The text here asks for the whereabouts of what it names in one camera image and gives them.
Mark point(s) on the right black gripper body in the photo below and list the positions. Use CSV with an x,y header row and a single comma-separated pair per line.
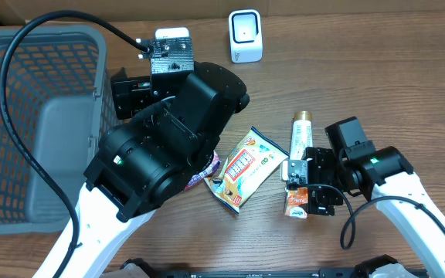
x,y
321,201

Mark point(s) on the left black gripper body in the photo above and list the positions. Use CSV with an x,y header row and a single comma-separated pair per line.
x,y
134,94

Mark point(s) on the white tube with gold cap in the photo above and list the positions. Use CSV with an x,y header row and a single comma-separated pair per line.
x,y
294,169

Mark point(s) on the yellow snack bag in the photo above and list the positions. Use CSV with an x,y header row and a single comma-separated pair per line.
x,y
250,163

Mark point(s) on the purple red snack pouch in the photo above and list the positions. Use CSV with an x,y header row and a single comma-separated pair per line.
x,y
209,170

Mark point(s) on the small orange juice carton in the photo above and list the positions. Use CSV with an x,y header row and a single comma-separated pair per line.
x,y
296,203

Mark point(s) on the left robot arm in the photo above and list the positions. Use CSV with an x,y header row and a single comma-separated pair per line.
x,y
143,163

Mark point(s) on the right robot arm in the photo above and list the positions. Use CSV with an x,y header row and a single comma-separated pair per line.
x,y
386,179

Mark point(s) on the white barcode scanner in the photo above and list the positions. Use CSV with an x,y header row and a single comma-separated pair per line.
x,y
245,36

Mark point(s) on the grey plastic mesh basket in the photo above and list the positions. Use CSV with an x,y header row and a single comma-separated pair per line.
x,y
60,102

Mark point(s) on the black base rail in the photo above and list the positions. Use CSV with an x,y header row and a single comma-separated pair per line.
x,y
377,267

